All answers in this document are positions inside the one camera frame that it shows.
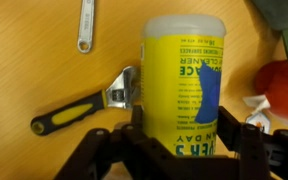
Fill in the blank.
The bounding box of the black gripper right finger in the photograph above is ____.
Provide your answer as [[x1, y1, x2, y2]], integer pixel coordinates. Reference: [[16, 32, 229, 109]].
[[217, 106, 288, 180]]

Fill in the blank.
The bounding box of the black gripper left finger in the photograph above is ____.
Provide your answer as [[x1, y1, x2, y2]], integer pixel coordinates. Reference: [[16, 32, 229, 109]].
[[54, 106, 171, 180]]

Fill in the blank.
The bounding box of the white and yellow spray bottle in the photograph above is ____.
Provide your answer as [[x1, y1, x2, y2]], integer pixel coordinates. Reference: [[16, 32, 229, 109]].
[[141, 14, 226, 156]]

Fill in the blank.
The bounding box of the silver flat wrench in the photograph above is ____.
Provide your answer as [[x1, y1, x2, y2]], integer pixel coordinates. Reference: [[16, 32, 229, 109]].
[[77, 0, 95, 53]]

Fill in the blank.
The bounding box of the adjustable wrench yellow black handle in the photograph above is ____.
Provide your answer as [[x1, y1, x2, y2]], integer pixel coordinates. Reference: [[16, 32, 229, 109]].
[[31, 66, 141, 136]]

